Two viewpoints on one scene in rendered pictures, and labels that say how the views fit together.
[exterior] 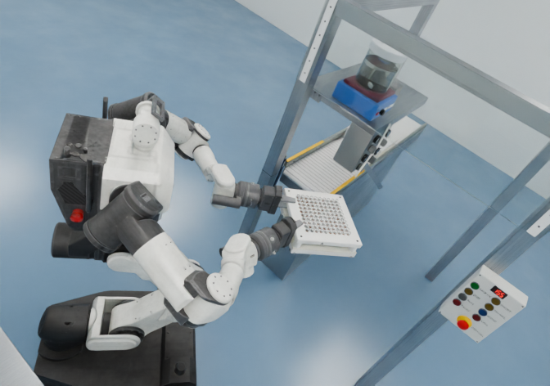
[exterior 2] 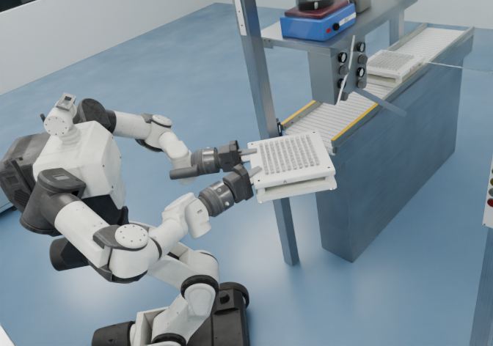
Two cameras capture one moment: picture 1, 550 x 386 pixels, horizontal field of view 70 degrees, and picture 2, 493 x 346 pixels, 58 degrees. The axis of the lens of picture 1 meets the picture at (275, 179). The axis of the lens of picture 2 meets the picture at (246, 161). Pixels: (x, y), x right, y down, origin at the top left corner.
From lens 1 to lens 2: 0.62 m
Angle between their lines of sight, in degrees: 22
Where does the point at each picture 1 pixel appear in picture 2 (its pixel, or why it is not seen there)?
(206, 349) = not seen: outside the picture
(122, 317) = (158, 326)
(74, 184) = (23, 190)
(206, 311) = (123, 261)
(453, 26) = not seen: outside the picture
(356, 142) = (321, 70)
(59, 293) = not seen: hidden behind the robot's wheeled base
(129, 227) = (45, 204)
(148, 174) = (70, 160)
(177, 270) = (86, 228)
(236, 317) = (302, 313)
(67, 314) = (109, 332)
